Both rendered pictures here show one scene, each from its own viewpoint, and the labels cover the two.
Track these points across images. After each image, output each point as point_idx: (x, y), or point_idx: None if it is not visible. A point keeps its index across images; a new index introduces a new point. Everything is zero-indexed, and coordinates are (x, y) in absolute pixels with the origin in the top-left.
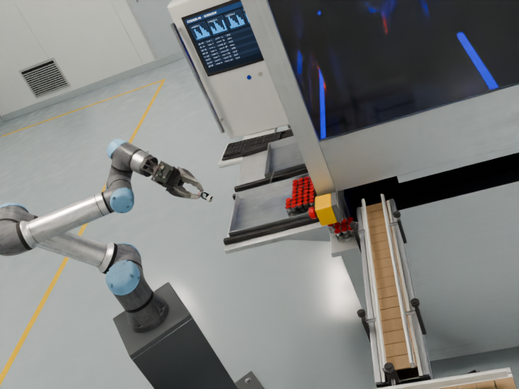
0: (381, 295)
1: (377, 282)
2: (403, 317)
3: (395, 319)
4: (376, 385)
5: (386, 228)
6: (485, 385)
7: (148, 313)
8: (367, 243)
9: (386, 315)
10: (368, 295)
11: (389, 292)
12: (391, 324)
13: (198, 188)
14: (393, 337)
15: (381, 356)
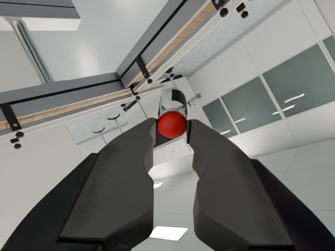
0: (166, 50)
1: (174, 40)
2: (161, 74)
3: (157, 62)
4: (124, 86)
5: (228, 14)
6: (155, 82)
7: None
8: (206, 23)
9: (156, 61)
10: (161, 50)
11: (171, 48)
12: (153, 64)
13: (188, 140)
14: (148, 70)
15: (138, 88)
